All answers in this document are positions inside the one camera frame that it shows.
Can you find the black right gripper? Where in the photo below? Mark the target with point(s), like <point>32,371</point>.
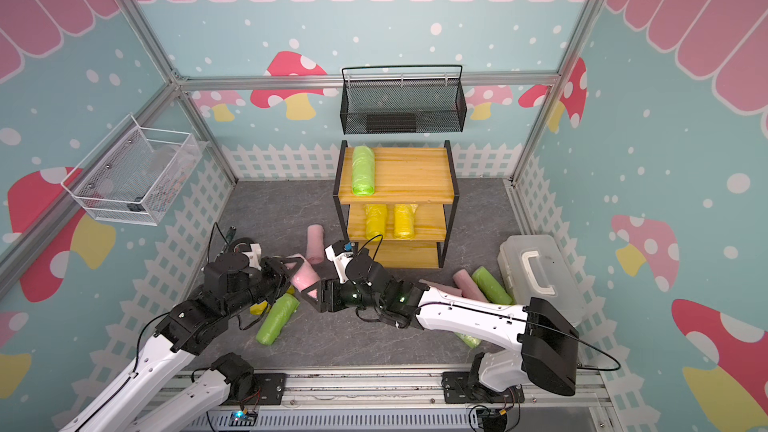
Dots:
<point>333,303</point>

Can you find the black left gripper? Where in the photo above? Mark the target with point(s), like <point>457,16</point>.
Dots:
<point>281,274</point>

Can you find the pink trash bag roll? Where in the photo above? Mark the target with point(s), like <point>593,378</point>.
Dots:
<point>305,277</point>
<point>315,248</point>
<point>468,287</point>
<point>443,288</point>

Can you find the green trash bag roll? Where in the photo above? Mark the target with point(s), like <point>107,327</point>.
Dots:
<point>363,171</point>
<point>491,287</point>
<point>277,318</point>

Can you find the yellow trash bag roll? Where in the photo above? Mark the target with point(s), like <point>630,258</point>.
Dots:
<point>376,216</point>
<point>259,309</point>
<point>404,221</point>

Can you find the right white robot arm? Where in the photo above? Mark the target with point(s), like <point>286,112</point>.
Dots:
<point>537,342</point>

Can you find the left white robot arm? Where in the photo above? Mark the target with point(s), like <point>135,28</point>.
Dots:
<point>230,286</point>

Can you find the green trash bag roll floor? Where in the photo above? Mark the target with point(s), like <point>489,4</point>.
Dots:
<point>468,340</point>

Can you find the black tape roll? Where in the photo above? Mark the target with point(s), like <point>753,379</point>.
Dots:
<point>242,245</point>

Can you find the green circuit board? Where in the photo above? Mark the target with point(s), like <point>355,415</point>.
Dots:
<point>242,418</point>

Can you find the translucent plastic storage box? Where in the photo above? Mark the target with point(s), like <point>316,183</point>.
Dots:
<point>533,266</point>

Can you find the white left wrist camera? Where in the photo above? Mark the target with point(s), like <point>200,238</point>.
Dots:
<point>254,259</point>

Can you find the green handled ratchet wrench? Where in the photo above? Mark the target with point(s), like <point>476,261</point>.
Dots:
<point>230,235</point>

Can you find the wooden three-tier shelf black frame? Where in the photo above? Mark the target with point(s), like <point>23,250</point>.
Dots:
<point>424,177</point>

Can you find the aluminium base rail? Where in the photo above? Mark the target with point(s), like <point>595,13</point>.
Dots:
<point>407,398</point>

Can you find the white wire mesh basket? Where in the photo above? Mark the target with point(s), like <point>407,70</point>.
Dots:
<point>134,174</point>

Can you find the black wire mesh basket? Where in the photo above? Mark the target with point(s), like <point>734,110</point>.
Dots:
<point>404,99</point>

